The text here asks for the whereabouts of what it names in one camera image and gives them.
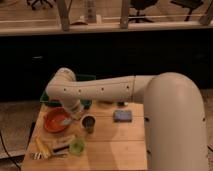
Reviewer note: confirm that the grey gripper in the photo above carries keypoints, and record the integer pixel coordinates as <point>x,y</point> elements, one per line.
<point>67,122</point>

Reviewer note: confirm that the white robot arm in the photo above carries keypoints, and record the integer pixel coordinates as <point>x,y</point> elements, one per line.
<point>174,113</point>

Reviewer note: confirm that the red bowl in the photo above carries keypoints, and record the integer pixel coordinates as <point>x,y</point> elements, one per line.
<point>53,119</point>

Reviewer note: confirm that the blue grey towel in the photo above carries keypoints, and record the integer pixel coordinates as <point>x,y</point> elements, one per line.
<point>122,116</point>

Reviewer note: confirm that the small metal cup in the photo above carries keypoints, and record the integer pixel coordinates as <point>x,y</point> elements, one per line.
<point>88,123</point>

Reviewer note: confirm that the green plastic cup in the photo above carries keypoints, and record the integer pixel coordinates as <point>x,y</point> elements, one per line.
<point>76,147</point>

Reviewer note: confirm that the silver fork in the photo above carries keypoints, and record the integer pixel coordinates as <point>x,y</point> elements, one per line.
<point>39,155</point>

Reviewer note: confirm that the black chair base left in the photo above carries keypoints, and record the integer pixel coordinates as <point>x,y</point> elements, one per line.
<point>41,3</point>

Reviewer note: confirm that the black office chair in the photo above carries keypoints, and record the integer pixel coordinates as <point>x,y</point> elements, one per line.
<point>139,5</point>

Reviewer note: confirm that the black chair right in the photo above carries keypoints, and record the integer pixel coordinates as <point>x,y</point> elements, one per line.
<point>190,4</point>

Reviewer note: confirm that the wooden handled knife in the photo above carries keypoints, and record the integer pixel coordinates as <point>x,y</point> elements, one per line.
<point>62,142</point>

